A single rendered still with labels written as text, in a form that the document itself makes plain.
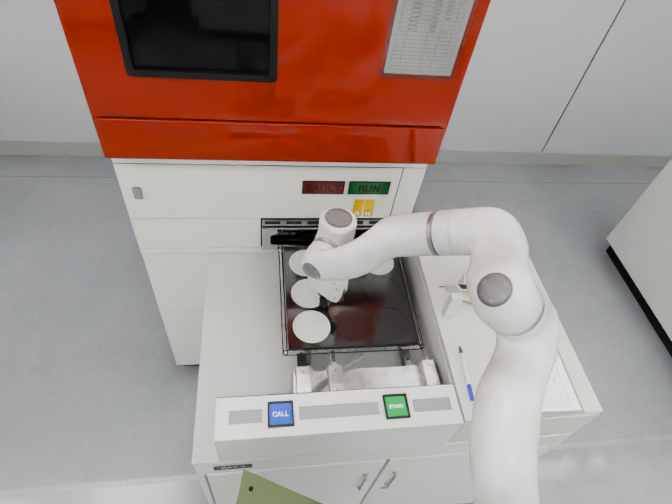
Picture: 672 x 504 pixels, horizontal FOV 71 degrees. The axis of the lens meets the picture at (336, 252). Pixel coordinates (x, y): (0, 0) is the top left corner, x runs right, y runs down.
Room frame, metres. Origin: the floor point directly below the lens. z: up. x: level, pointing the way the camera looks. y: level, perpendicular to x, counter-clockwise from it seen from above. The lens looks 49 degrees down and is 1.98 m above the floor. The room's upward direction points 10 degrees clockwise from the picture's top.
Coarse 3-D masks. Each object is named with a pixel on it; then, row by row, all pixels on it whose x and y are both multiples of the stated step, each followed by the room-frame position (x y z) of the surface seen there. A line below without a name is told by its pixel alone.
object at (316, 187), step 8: (304, 184) 0.97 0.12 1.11; (312, 184) 0.97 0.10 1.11; (320, 184) 0.98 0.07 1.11; (328, 184) 0.98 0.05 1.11; (336, 184) 0.99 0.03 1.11; (304, 192) 0.97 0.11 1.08; (312, 192) 0.97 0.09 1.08; (320, 192) 0.98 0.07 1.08; (328, 192) 0.98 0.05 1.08; (336, 192) 0.99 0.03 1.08
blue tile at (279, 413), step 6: (270, 408) 0.40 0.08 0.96; (276, 408) 0.40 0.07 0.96; (282, 408) 0.40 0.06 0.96; (288, 408) 0.40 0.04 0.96; (270, 414) 0.38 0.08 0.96; (276, 414) 0.39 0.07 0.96; (282, 414) 0.39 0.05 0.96; (288, 414) 0.39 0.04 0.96; (270, 420) 0.37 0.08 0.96; (276, 420) 0.37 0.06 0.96; (282, 420) 0.38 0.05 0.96; (288, 420) 0.38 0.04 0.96
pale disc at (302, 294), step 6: (300, 282) 0.79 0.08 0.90; (306, 282) 0.80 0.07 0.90; (294, 288) 0.77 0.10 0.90; (300, 288) 0.77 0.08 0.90; (306, 288) 0.78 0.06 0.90; (312, 288) 0.78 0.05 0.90; (294, 294) 0.75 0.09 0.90; (300, 294) 0.75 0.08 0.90; (306, 294) 0.76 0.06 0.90; (312, 294) 0.76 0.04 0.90; (294, 300) 0.73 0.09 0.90; (300, 300) 0.73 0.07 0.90; (306, 300) 0.74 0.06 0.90; (312, 300) 0.74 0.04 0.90; (318, 300) 0.74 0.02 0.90; (306, 306) 0.72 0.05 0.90; (312, 306) 0.72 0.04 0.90
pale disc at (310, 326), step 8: (304, 312) 0.70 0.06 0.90; (312, 312) 0.70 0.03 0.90; (296, 320) 0.67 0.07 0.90; (304, 320) 0.67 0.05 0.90; (312, 320) 0.68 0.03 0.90; (320, 320) 0.68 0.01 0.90; (328, 320) 0.69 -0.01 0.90; (296, 328) 0.64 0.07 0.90; (304, 328) 0.65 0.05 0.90; (312, 328) 0.65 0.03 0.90; (320, 328) 0.66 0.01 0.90; (328, 328) 0.66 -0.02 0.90; (304, 336) 0.62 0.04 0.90; (312, 336) 0.63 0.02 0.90; (320, 336) 0.63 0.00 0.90
